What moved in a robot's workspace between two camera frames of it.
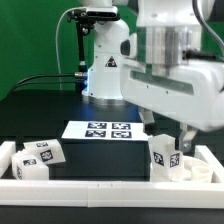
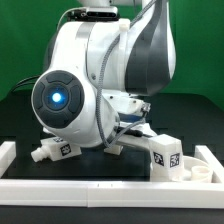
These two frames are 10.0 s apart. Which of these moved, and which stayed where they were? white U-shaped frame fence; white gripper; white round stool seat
Moved: white gripper
Stayed: white round stool seat; white U-shaped frame fence
